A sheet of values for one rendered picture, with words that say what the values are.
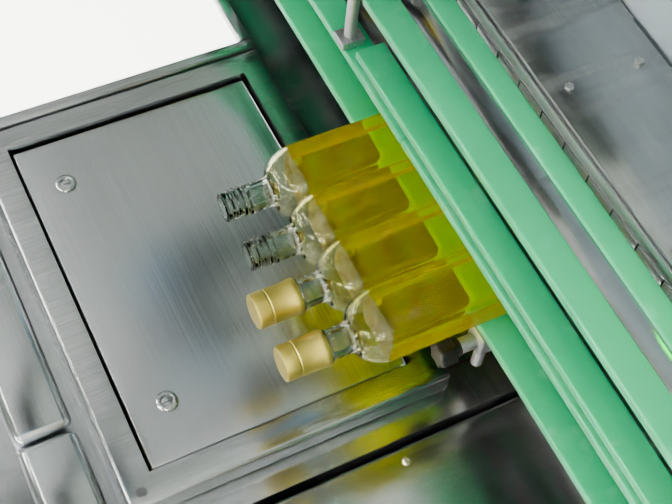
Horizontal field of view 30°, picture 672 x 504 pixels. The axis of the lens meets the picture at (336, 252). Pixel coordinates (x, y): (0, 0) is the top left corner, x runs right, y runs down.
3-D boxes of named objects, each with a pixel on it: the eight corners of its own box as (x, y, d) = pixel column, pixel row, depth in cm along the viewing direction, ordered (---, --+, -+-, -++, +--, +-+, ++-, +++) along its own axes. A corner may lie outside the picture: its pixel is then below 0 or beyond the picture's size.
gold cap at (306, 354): (312, 323, 113) (268, 340, 111) (328, 336, 110) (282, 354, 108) (321, 357, 114) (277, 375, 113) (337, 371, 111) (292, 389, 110)
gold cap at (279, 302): (287, 290, 117) (244, 306, 115) (289, 270, 114) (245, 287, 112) (304, 320, 115) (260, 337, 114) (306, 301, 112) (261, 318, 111)
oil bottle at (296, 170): (443, 120, 130) (255, 187, 124) (451, 85, 126) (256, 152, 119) (469, 160, 128) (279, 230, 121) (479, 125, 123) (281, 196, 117)
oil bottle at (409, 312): (528, 249, 123) (332, 327, 116) (540, 217, 118) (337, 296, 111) (558, 294, 120) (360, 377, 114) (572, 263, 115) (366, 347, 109)
